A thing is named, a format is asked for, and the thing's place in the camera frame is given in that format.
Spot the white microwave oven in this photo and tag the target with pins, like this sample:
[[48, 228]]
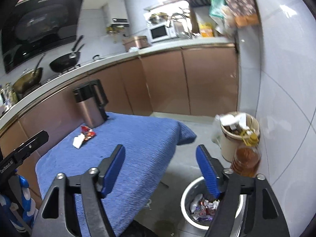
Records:
[[158, 32]]

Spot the white water heater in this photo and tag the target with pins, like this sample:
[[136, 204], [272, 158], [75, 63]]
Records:
[[116, 9]]

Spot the brown kitchen cabinets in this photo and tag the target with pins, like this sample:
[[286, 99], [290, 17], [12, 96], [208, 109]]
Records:
[[167, 79]]

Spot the brown metal box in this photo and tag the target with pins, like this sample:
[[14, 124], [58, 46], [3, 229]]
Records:
[[137, 43]]

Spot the blue terry towel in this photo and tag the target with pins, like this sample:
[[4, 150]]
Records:
[[138, 140]]

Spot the pile of wrappers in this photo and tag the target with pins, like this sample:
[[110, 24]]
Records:
[[202, 208]]

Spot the steel electric kettle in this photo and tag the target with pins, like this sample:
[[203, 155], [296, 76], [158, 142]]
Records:
[[88, 111]]

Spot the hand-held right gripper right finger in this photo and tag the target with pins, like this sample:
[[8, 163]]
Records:
[[208, 172]]

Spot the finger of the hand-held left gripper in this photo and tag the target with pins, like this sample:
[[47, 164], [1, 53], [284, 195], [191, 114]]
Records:
[[30, 145]]

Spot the round steel bin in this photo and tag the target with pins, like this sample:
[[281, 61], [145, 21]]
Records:
[[185, 200]]

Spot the black wok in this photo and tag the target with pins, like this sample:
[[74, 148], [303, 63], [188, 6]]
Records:
[[64, 63]]

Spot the seasoning bottles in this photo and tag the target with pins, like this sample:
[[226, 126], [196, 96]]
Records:
[[7, 96]]

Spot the small white cloth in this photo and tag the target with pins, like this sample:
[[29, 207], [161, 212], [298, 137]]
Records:
[[133, 49]]

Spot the metal dish rack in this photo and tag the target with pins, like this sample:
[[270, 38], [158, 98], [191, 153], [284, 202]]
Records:
[[184, 29]]

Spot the green plastic bag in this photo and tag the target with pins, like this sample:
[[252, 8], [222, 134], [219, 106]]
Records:
[[216, 2]]

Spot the yellow food package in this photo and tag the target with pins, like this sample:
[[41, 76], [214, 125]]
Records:
[[206, 30]]

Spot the black range hood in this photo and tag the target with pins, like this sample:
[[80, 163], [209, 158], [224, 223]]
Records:
[[42, 24]]

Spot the brown floral cloth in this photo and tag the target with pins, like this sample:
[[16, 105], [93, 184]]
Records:
[[243, 7]]

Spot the cooking oil bottle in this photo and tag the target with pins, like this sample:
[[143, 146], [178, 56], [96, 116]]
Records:
[[246, 159]]

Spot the golden pot with lid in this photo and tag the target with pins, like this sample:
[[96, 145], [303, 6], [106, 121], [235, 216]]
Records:
[[158, 18]]

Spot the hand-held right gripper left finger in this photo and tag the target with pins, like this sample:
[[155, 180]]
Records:
[[113, 170]]

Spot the small red snack wrapper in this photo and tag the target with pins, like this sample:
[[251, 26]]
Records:
[[88, 133]]

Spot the beige plastic waste bin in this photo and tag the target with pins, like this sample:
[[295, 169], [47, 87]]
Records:
[[227, 145]]

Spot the crumpled white tissue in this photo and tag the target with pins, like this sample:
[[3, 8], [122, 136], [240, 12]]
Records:
[[77, 141]]

